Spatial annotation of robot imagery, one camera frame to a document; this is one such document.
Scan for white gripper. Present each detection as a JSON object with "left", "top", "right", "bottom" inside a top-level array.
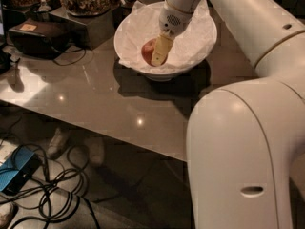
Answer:
[{"left": 151, "top": 1, "right": 193, "bottom": 67}]

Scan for red apple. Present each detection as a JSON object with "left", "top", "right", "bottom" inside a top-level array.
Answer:
[{"left": 141, "top": 38, "right": 156, "bottom": 66}]

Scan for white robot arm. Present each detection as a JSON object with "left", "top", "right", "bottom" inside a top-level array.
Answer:
[{"left": 160, "top": 0, "right": 305, "bottom": 229}]

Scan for white bowl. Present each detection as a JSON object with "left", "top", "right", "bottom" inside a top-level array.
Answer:
[{"left": 113, "top": 0, "right": 218, "bottom": 82}]

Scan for white paper liner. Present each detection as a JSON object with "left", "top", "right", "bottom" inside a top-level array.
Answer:
[{"left": 118, "top": 0, "right": 214, "bottom": 75}]

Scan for dark square stand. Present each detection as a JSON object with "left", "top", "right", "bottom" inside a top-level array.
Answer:
[{"left": 50, "top": 7, "right": 115, "bottom": 50}]

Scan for metal scoop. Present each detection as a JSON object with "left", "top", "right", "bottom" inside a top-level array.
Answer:
[{"left": 38, "top": 0, "right": 51, "bottom": 12}]

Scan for black device with label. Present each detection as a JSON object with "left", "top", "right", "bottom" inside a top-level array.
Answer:
[{"left": 9, "top": 19, "right": 70, "bottom": 59}]

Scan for white shoe left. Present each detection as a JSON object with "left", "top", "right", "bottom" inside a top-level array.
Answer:
[{"left": 47, "top": 128, "right": 71, "bottom": 159}]

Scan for blue box on floor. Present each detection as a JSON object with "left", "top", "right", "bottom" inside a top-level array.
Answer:
[{"left": 0, "top": 147, "right": 41, "bottom": 196}]

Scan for black cable on table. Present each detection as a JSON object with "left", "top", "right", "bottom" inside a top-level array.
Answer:
[{"left": 51, "top": 46, "right": 89, "bottom": 67}]

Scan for black floor cables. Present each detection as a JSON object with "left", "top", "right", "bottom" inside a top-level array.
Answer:
[{"left": 0, "top": 136, "right": 103, "bottom": 229}]

